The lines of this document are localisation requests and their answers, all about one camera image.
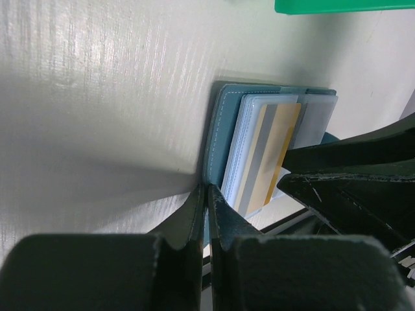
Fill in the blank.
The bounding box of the green plastic bin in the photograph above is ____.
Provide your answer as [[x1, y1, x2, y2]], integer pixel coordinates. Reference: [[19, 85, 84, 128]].
[[274, 0, 414, 15]]

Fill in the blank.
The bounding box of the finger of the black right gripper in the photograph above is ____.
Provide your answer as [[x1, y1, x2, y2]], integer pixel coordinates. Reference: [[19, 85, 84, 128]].
[[283, 115, 414, 177], [278, 161, 414, 252]]

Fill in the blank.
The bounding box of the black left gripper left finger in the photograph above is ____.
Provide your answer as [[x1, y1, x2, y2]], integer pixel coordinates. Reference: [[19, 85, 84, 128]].
[[1, 185, 205, 310]]

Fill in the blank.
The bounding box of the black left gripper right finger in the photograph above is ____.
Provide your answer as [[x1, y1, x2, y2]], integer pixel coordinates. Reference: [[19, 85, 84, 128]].
[[207, 185, 412, 310]]

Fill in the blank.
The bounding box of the gold striped credit card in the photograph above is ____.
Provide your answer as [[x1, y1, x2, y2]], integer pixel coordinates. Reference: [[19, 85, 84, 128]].
[[234, 103, 301, 216]]

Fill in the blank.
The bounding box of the blue leather card holder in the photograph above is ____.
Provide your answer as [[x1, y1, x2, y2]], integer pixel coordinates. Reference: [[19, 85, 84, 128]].
[[202, 84, 337, 211]]

